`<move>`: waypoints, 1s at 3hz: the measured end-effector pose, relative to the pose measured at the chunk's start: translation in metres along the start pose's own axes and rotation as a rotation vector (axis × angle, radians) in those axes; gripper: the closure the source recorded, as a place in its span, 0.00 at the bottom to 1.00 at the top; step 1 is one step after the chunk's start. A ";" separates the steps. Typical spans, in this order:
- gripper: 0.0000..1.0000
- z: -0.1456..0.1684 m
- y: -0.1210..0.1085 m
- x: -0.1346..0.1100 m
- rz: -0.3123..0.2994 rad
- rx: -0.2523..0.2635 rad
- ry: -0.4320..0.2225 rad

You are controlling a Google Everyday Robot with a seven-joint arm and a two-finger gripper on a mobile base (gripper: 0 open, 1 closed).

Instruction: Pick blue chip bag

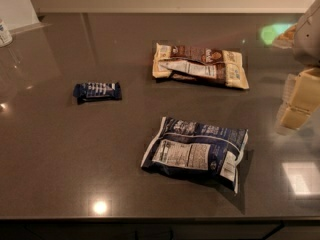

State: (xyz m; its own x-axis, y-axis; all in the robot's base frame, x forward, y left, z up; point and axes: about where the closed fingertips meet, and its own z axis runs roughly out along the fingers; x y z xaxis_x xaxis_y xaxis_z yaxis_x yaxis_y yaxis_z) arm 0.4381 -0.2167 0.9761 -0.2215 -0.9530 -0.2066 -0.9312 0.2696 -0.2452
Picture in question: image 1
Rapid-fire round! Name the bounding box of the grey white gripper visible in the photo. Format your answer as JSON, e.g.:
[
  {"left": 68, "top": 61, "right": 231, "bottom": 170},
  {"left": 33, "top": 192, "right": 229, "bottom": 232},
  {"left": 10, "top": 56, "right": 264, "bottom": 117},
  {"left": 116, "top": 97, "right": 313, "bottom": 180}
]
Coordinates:
[{"left": 275, "top": 0, "right": 320, "bottom": 134}]

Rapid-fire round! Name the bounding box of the white container with label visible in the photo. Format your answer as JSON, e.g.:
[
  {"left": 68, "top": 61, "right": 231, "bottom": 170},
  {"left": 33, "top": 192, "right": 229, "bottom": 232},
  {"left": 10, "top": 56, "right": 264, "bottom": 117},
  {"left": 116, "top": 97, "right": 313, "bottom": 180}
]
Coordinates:
[{"left": 0, "top": 19, "right": 13, "bottom": 47}]

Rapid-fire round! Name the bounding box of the small dark blue snack bar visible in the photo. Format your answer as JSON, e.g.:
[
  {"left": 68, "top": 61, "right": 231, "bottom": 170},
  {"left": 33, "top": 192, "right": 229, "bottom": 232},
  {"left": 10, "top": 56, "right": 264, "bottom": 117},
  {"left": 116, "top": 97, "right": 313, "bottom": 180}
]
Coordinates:
[{"left": 73, "top": 82, "right": 122, "bottom": 104}]

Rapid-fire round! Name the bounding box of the blue chip bag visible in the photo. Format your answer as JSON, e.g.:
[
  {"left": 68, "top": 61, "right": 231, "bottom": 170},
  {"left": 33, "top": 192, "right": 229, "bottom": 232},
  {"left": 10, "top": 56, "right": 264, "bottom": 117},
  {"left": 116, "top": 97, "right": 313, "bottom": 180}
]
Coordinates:
[{"left": 141, "top": 117, "right": 248, "bottom": 194}]

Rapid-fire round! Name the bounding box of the brown and cream snack bag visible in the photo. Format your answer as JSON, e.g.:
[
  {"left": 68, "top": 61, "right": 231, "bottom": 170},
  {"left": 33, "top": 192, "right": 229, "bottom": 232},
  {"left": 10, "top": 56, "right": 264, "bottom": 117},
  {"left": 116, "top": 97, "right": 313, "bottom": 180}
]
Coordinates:
[{"left": 152, "top": 44, "right": 249, "bottom": 90}]

